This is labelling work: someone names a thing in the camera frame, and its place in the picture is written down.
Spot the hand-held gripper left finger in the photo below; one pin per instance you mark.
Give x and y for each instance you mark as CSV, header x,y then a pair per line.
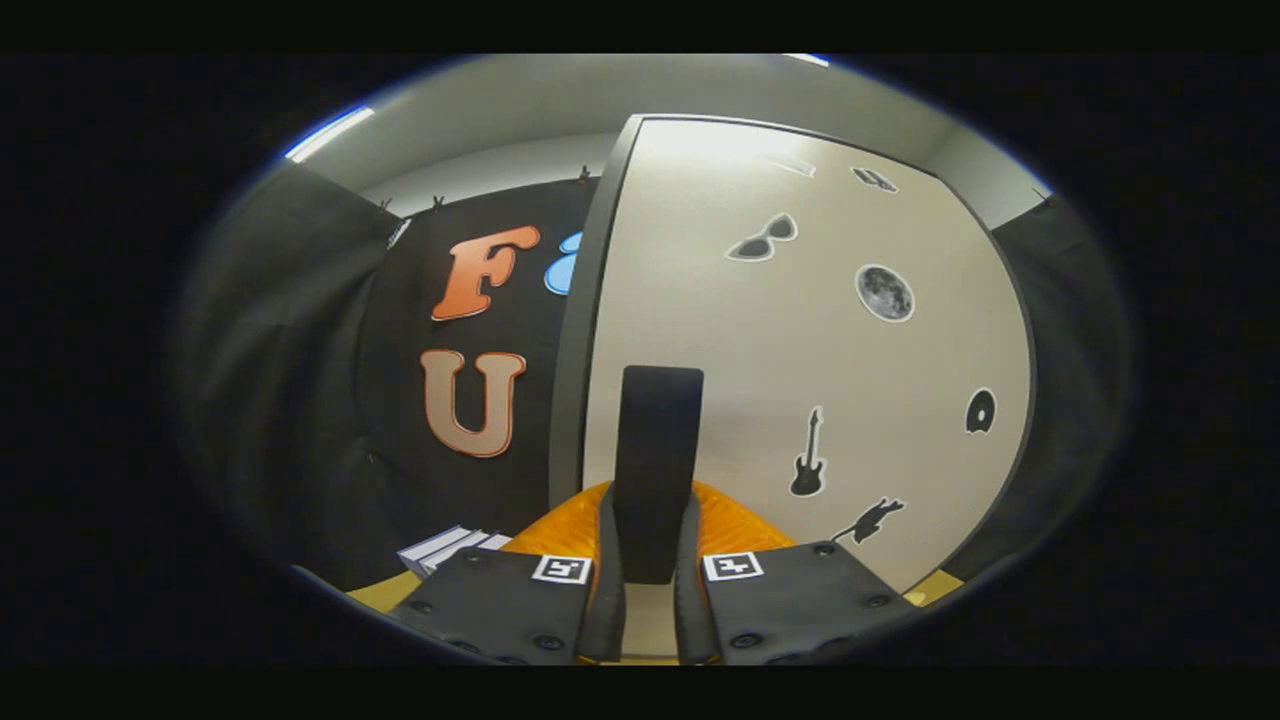
x,y
500,610

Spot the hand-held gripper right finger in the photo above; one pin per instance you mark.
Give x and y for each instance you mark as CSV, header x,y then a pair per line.
x,y
800,610

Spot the white cabinet door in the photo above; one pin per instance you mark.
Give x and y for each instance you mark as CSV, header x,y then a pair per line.
x,y
800,350

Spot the white cardboard box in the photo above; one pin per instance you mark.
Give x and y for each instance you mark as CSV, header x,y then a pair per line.
x,y
445,548

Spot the grey cabinet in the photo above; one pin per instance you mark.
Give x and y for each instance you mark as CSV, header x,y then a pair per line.
x,y
575,350

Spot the black backdrop cloth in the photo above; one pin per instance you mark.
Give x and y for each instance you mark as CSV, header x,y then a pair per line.
x,y
300,400

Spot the long ceiling light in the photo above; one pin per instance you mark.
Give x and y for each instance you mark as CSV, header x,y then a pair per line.
x,y
328,133

